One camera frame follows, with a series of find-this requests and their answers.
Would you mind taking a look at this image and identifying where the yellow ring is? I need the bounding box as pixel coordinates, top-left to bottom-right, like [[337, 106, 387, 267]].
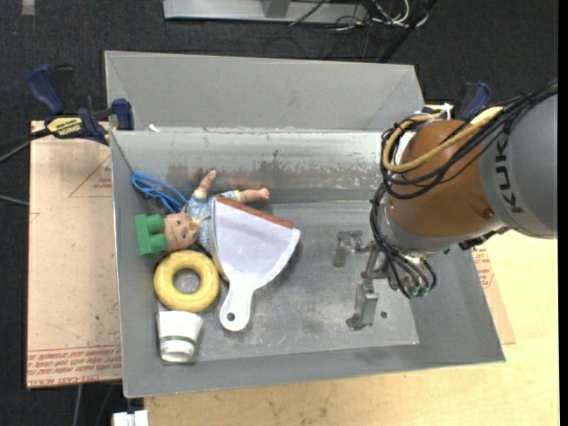
[[153, 249, 221, 313]]

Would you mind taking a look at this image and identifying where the white dustpan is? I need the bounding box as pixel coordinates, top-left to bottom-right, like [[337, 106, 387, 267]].
[[211, 197, 302, 333]]

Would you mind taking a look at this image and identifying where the green toy block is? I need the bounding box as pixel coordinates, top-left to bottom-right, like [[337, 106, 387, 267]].
[[134, 213, 170, 256]]

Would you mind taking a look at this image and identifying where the baby doll in blue dress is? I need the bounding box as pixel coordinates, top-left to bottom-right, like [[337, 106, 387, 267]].
[[162, 169, 271, 253]]

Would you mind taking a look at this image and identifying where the white paper cup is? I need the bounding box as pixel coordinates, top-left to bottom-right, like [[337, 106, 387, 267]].
[[154, 311, 204, 364]]

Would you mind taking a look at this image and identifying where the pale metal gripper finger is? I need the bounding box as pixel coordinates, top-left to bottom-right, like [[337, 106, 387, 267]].
[[332, 230, 366, 269], [345, 280, 381, 331]]

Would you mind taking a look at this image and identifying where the blue cord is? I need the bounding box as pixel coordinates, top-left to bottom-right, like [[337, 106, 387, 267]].
[[130, 170, 188, 213]]

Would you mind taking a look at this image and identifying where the grey metal bin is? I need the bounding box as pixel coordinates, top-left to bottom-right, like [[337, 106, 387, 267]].
[[104, 50, 507, 398]]

